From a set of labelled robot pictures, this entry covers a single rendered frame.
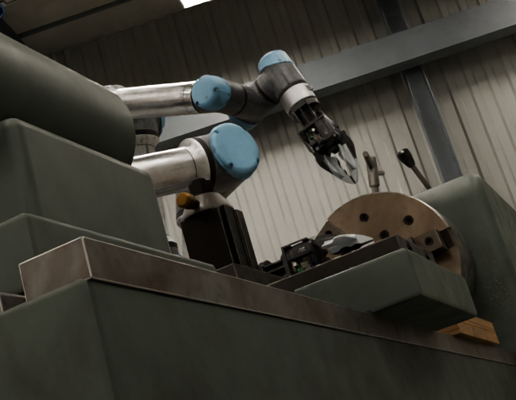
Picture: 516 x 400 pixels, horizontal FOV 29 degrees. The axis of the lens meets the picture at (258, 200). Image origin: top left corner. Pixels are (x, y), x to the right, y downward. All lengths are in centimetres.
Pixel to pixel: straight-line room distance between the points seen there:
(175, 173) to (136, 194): 97
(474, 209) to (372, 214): 23
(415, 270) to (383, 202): 84
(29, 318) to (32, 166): 19
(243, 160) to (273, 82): 35
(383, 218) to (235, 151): 32
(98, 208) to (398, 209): 117
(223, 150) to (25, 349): 133
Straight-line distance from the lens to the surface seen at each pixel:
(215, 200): 145
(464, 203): 210
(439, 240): 189
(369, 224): 198
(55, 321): 62
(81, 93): 94
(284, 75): 225
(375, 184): 203
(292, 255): 178
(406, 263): 114
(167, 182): 189
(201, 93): 219
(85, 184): 85
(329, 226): 196
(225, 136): 195
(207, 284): 76
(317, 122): 217
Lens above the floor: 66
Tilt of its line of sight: 18 degrees up
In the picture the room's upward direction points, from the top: 17 degrees counter-clockwise
